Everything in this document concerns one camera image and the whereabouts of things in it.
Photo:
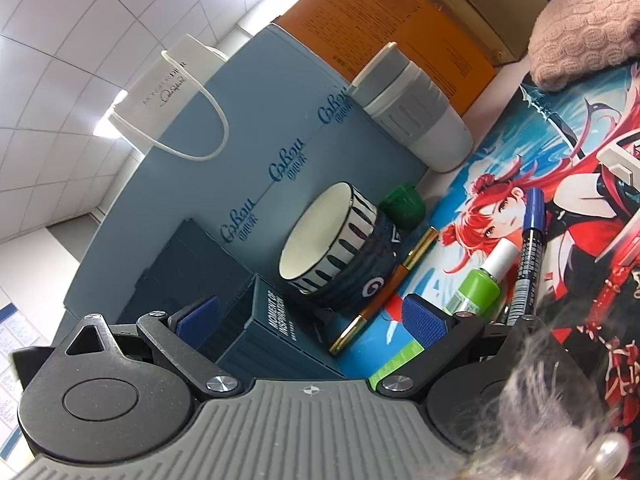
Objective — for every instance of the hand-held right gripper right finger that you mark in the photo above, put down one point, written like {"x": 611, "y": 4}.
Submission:
{"x": 425, "y": 317}

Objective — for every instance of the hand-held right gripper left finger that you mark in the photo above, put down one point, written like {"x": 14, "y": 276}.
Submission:
{"x": 197, "y": 317}

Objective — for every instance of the gold and orange pen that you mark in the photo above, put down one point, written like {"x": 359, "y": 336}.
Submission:
{"x": 400, "y": 275}

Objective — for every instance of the dark blue storage crate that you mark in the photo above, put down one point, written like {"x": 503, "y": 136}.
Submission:
{"x": 280, "y": 330}

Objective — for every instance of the green sticky note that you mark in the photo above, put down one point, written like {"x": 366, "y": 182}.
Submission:
{"x": 400, "y": 355}

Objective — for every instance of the green bottle with white cap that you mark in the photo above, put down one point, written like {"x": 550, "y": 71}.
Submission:
{"x": 480, "y": 287}

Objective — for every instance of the striped ceramic bowl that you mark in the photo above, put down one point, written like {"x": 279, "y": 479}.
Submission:
{"x": 340, "y": 270}

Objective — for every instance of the green plastic cap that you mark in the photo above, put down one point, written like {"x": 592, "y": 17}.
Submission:
{"x": 402, "y": 207}

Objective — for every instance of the blue marker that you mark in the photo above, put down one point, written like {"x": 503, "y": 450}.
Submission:
{"x": 530, "y": 245}

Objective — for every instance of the grey fluffy pearl accessory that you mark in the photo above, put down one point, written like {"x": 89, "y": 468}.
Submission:
{"x": 550, "y": 410}

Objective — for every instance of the blue cardboard box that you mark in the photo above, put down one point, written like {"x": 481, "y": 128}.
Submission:
{"x": 200, "y": 160}

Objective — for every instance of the anime printed mat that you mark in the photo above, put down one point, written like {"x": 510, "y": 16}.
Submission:
{"x": 500, "y": 170}

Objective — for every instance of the grey and white thermos cup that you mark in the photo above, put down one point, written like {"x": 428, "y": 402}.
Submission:
{"x": 425, "y": 120}

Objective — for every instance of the ceiling light panel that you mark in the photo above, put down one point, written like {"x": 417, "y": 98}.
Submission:
{"x": 107, "y": 120}

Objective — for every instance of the white paper bag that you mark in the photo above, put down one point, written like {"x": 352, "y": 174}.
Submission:
{"x": 160, "y": 90}

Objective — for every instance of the orange box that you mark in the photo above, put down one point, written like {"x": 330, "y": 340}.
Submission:
{"x": 375, "y": 15}

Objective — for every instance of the brown cardboard box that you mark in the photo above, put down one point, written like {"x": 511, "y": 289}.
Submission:
{"x": 480, "y": 5}

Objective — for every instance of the pink knitted cloth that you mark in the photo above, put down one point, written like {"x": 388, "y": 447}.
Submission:
{"x": 585, "y": 35}

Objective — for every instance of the wall notice board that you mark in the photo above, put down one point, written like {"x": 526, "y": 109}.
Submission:
{"x": 15, "y": 335}

